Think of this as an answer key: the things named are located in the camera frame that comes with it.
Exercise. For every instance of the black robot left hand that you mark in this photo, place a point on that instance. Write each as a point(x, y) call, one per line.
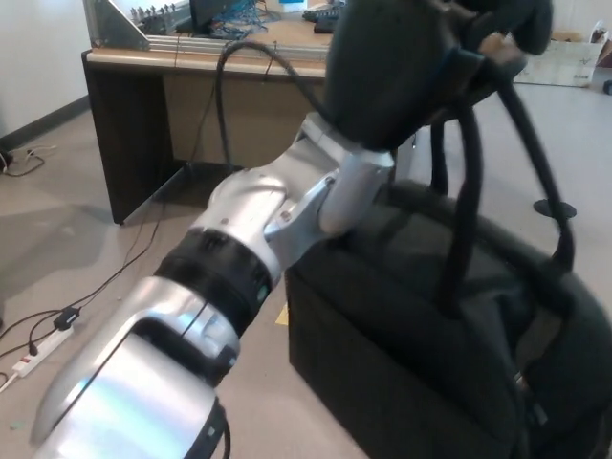
point(387, 67)

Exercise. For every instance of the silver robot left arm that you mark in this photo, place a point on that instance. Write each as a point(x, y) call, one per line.
point(239, 215)

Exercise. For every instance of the black monitor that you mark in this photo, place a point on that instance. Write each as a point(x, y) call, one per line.
point(203, 12)

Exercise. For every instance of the black terminal strip silver posts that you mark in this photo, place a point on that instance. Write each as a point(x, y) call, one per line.
point(153, 16)

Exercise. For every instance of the white box with marker tag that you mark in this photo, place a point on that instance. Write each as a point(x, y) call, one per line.
point(292, 2)

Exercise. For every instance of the white power strip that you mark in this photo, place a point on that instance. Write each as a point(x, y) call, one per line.
point(40, 351)

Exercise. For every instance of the black keyboard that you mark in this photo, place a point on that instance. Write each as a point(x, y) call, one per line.
point(322, 14)

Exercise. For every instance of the flat black device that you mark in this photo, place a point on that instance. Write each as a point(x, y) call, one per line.
point(325, 27)

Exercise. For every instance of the small black object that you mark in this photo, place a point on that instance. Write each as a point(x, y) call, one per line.
point(608, 87)

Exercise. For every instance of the dark brown desk beige top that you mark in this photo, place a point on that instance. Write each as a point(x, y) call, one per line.
point(134, 119)

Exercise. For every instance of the black power adapter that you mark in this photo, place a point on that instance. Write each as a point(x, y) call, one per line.
point(67, 319)

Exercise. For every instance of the aluminium profile frame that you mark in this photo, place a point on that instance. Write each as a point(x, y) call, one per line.
point(119, 28)

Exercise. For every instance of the white cardboard box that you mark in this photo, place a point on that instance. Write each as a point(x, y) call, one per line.
point(564, 62)

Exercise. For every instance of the yellow paper sheet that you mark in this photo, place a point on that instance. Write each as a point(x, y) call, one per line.
point(283, 318)

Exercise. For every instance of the black round floor cover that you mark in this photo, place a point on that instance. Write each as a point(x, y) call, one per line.
point(542, 206)

